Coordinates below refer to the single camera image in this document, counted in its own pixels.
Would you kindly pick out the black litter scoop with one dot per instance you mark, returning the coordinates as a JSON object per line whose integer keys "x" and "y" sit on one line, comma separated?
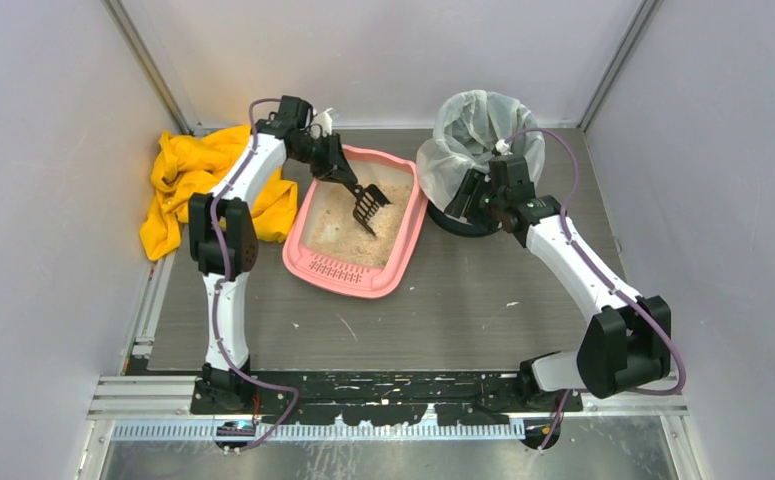
{"x": 368, "y": 201}

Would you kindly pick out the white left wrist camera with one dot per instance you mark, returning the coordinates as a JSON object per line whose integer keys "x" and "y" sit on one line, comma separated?
{"x": 324, "y": 119}

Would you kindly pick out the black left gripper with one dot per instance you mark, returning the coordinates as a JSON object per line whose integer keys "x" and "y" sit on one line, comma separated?
{"x": 328, "y": 159}

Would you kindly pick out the beige cat litter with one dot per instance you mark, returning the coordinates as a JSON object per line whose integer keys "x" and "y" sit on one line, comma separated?
{"x": 337, "y": 234}

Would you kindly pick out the aluminium rail frame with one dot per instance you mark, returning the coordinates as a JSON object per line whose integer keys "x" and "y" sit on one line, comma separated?
{"x": 460, "y": 306}

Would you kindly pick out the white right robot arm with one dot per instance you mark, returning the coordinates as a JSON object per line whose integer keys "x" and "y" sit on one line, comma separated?
{"x": 625, "y": 345}

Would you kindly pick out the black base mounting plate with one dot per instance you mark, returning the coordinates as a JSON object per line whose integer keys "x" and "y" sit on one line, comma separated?
{"x": 379, "y": 398}

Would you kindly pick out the black trash bin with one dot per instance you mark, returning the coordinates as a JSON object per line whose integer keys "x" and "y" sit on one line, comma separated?
{"x": 456, "y": 227}

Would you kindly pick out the pink litter box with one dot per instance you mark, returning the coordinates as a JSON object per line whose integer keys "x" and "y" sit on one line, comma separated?
{"x": 345, "y": 277}

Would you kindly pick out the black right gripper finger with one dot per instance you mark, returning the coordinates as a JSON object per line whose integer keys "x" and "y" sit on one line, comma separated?
{"x": 476, "y": 208}
{"x": 455, "y": 207}

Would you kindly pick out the white plastic bin liner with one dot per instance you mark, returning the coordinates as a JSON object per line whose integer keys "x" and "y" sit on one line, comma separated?
{"x": 467, "y": 128}

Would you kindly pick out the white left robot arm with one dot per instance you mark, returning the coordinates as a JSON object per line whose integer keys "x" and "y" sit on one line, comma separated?
{"x": 223, "y": 240}

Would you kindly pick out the yellow cloth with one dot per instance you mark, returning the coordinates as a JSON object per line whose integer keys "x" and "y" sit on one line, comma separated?
{"x": 187, "y": 165}

